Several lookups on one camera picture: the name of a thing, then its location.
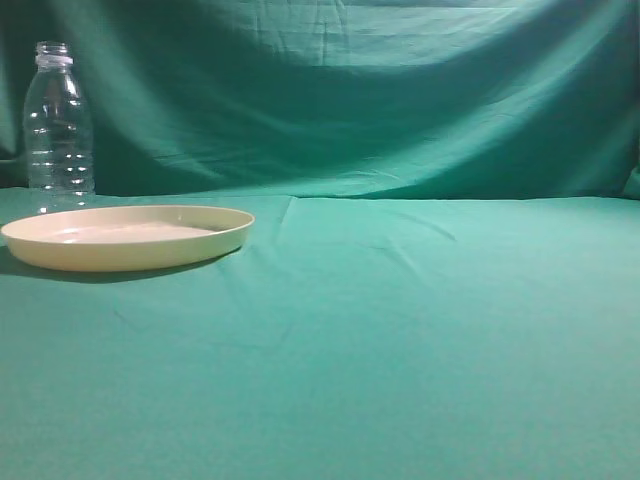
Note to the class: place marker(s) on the cream plastic plate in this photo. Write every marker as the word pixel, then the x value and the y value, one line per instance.
pixel 127 238

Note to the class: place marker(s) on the green cloth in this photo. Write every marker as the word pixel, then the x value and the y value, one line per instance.
pixel 442 280

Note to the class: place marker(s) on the clear plastic bottle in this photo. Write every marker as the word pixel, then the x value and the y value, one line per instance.
pixel 58 133

